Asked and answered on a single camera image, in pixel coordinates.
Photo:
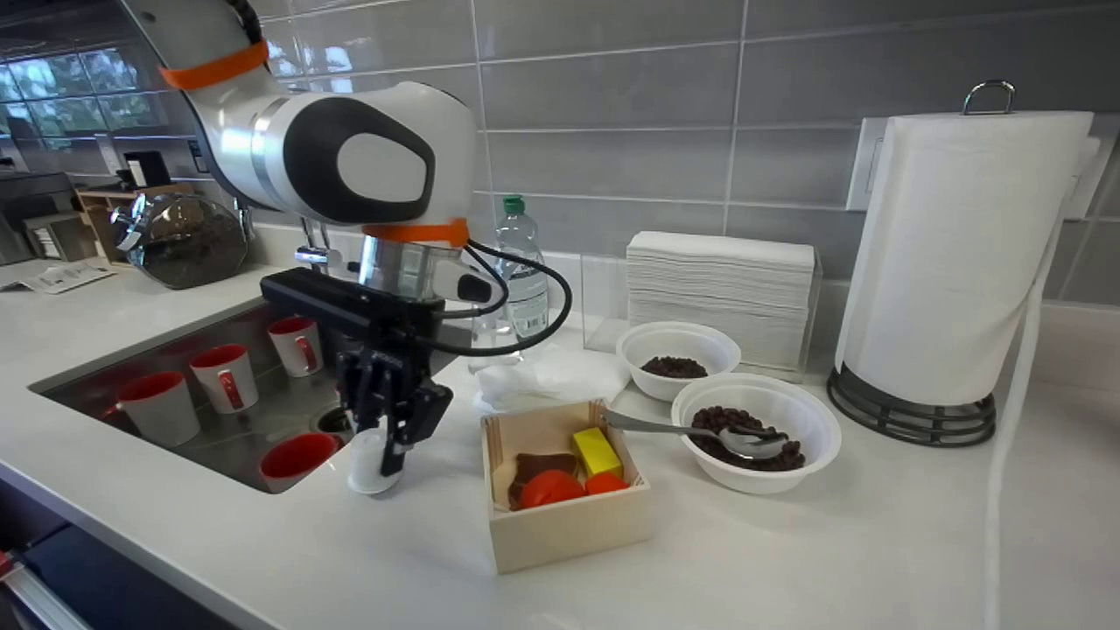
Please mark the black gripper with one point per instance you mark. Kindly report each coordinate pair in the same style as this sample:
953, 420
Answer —
404, 350

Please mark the white cup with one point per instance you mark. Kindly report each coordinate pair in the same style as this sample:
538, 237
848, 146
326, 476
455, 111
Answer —
367, 462

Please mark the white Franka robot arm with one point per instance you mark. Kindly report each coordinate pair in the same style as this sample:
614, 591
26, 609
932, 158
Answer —
245, 141

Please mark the white mug red inside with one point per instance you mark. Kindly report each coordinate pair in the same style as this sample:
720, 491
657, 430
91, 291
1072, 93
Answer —
299, 350
230, 386
161, 413
299, 457

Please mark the light wooden box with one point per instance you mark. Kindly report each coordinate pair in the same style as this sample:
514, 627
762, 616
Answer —
564, 538

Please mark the stainless steel sink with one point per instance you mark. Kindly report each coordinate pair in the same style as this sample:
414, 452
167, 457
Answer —
245, 430

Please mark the white crumpled cloth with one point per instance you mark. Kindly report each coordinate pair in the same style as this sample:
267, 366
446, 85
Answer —
547, 375

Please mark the small chrome tap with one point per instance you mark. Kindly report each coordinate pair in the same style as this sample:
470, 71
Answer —
312, 248

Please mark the red toy tomato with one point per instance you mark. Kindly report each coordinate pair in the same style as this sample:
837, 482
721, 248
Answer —
547, 487

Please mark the green capped water bottle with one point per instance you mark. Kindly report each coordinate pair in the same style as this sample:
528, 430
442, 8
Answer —
519, 281

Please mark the yellow toy block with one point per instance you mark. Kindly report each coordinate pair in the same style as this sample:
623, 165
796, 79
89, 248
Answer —
596, 450

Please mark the orange toy piece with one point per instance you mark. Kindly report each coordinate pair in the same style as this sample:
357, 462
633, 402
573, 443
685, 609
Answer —
607, 482

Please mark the small white bowl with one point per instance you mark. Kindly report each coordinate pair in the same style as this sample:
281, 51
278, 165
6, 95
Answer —
635, 349

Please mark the dark glossy bag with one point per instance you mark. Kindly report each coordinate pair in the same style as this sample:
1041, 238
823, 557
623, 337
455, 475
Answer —
186, 238

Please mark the dark coffee beans pile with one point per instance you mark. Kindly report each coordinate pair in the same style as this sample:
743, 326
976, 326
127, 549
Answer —
672, 366
720, 420

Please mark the dark base cabinet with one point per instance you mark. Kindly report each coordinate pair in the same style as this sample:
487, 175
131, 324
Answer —
91, 571

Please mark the printed paper sheet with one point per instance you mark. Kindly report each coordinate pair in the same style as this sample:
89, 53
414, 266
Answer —
70, 277

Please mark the white napkin stack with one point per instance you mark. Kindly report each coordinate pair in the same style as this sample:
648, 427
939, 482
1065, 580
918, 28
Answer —
721, 281

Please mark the metal spoon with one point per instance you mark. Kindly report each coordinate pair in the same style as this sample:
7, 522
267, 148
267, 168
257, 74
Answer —
747, 443

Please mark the large white bowl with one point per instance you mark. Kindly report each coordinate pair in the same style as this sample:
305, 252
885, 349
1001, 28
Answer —
759, 482

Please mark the white paper towel roll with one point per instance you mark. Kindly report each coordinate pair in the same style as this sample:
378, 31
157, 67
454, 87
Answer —
957, 256

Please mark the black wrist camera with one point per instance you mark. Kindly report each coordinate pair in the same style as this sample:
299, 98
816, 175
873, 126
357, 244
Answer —
315, 298

